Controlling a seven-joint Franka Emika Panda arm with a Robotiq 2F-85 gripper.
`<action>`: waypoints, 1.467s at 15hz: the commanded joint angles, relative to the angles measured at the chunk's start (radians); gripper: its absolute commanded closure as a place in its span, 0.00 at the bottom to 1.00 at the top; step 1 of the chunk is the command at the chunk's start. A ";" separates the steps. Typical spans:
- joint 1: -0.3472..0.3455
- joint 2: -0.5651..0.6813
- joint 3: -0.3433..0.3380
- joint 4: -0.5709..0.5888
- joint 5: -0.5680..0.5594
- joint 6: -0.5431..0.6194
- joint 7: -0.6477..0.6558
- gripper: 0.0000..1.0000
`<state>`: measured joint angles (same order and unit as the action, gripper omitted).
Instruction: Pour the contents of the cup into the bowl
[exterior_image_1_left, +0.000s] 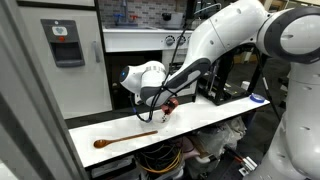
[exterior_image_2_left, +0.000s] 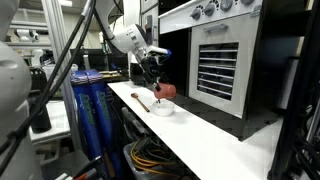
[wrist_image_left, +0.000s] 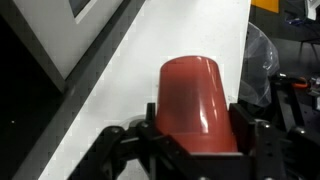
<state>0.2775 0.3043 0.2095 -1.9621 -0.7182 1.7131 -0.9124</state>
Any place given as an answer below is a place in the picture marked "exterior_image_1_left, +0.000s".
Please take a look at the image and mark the grey oven knob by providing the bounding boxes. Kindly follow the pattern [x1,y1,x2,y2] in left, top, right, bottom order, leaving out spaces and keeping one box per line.
[176,35,187,47]
[164,35,176,47]

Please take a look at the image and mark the silver aluminium bracket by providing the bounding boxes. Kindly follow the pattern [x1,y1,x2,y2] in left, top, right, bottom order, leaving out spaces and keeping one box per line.
[238,156,258,177]

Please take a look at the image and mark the yellow cable bundle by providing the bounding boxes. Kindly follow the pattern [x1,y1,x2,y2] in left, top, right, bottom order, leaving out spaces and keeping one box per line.
[137,146,183,175]

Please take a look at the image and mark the grey toy pot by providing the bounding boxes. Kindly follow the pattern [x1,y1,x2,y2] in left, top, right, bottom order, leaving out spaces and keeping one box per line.
[161,12,185,30]

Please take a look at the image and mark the red translucent plastic cup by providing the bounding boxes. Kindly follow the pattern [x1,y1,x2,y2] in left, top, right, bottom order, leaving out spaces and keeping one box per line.
[161,97,179,116]

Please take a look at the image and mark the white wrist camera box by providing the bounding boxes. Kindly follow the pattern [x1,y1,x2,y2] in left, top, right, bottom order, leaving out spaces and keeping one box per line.
[133,93,144,106]

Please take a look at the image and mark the grey toy water dispenser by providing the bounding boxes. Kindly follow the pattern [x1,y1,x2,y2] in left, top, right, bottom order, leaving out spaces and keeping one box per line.
[40,19,86,69]

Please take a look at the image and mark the grey fridge door handle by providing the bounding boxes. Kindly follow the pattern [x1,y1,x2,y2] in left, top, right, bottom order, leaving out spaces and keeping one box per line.
[92,40,102,64]

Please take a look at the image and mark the blue tape roll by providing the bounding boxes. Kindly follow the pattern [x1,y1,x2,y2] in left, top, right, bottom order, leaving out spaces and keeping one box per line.
[249,93,266,104]

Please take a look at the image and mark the clear plastic bag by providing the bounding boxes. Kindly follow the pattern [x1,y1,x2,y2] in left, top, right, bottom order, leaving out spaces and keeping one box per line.
[194,116,248,168]

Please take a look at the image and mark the wooden spoon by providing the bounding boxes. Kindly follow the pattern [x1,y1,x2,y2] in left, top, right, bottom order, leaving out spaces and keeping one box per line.
[93,130,159,150]

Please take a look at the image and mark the toy faucet blue red taps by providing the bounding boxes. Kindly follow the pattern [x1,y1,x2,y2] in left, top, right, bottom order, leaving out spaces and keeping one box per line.
[112,0,139,28]

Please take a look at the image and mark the white toy refrigerator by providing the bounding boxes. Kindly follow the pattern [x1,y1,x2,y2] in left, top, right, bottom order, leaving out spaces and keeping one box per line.
[16,6,113,121]

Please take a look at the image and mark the grey aluminium frame post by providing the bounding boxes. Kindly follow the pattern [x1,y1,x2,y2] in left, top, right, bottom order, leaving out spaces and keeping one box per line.
[0,0,88,180]

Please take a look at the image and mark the black metal rack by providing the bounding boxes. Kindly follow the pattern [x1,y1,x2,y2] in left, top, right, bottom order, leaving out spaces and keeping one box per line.
[198,43,268,106]

